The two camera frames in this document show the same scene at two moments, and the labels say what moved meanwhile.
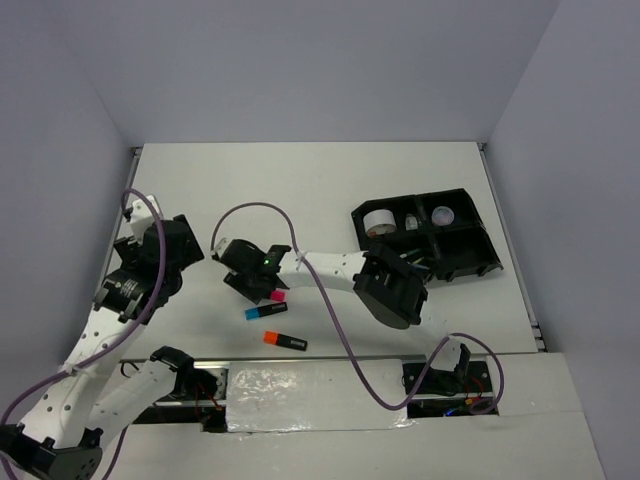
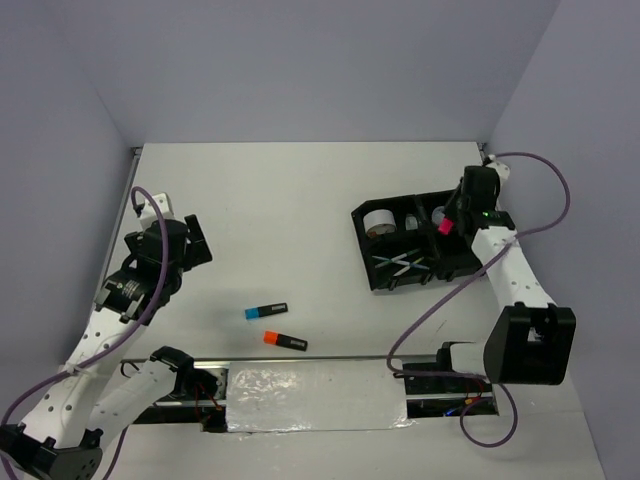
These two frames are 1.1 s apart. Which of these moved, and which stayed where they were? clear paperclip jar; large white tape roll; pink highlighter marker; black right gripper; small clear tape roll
Moved: pink highlighter marker; black right gripper
Stayed: large white tape roll; clear paperclip jar; small clear tape roll
